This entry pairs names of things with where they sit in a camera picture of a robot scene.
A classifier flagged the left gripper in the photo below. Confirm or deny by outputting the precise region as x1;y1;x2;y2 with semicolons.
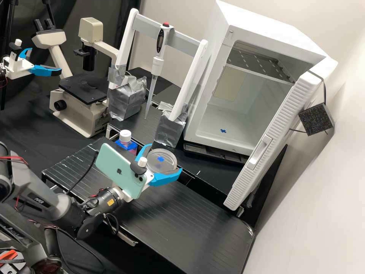
3;48;62;79

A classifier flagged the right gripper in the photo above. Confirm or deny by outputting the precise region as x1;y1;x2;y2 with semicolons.
113;143;183;203

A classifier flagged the petri dish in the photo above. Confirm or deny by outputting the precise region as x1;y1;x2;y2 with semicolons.
146;148;178;174

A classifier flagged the incubator door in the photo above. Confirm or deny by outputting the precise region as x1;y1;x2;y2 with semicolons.
223;56;339;212

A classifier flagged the white incubator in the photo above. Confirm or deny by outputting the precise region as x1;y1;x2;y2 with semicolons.
183;0;328;156

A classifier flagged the blue bottle holder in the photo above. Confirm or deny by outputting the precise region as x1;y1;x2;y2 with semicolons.
114;139;138;156

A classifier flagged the small bottle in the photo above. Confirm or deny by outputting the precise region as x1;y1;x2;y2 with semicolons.
118;129;138;152

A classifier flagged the cream microscope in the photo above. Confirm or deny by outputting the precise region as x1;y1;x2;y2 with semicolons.
30;17;120;139

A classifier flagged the white pipette stand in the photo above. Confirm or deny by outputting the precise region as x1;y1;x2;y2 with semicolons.
107;8;209;149

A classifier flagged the pipette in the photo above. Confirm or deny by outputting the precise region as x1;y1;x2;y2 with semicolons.
144;22;175;119

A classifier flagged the right wrist camera phone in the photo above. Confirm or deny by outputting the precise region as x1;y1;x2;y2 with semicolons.
95;142;152;200

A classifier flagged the black cable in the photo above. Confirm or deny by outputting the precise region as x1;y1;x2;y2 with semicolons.
68;151;99;195

